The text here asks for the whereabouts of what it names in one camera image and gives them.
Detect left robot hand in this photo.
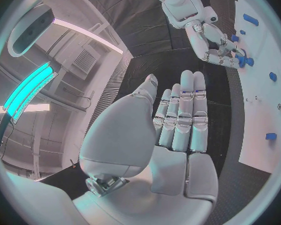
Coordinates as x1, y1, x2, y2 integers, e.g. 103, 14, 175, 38
71, 69, 220, 225

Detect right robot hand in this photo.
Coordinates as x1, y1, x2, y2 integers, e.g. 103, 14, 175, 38
185, 21, 247, 69

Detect blue gear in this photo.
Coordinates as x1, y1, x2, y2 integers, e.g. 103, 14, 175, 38
234, 52, 255, 69

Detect white task board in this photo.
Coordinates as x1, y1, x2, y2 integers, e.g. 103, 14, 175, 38
233, 0, 281, 174

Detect long blue block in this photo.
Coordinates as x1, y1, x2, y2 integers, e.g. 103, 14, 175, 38
242, 13, 260, 27

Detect glowing light bar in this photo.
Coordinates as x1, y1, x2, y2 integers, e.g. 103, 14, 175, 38
2, 61, 60, 124

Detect white oval robot head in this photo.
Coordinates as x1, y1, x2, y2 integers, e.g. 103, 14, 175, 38
7, 3, 57, 58

